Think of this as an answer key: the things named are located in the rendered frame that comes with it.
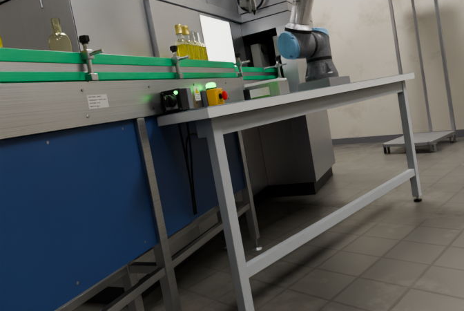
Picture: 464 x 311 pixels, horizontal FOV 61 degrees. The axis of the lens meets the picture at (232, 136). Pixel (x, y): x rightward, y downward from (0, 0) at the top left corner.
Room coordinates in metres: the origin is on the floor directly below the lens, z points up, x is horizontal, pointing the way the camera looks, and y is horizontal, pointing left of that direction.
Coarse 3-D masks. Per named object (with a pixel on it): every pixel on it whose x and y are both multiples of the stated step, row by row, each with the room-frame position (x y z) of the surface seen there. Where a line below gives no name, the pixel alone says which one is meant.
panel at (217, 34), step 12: (204, 24) 2.42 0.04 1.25; (216, 24) 2.57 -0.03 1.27; (228, 24) 2.73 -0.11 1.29; (204, 36) 2.40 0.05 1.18; (216, 36) 2.54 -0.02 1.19; (228, 36) 2.70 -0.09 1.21; (216, 48) 2.51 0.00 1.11; (228, 48) 2.67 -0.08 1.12; (216, 60) 2.49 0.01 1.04; (228, 60) 2.64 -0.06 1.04
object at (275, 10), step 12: (240, 0) 2.97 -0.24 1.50; (264, 0) 2.89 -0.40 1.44; (276, 0) 2.86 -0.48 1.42; (288, 0) 2.86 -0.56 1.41; (240, 12) 2.98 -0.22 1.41; (252, 12) 2.94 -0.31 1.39; (264, 12) 2.90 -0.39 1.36; (276, 12) 2.86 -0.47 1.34; (288, 12) 2.83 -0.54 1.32; (240, 24) 2.99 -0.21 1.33; (252, 24) 2.95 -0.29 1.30; (264, 24) 2.91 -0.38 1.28; (276, 24) 2.87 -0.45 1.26; (312, 24) 3.43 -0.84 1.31; (252, 36) 3.07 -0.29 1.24; (264, 36) 3.17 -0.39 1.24
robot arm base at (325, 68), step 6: (312, 60) 1.78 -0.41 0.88; (318, 60) 1.77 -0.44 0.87; (324, 60) 1.77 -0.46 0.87; (330, 60) 1.78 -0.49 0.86; (312, 66) 1.78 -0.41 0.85; (318, 66) 1.77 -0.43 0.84; (324, 66) 1.76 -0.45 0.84; (330, 66) 1.77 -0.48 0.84; (306, 72) 1.83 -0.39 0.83; (312, 72) 1.78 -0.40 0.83; (318, 72) 1.76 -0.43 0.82; (324, 72) 1.76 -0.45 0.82; (330, 72) 1.75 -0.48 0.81; (336, 72) 1.78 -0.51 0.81; (306, 78) 1.81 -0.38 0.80; (312, 78) 1.77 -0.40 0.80; (318, 78) 1.76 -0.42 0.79
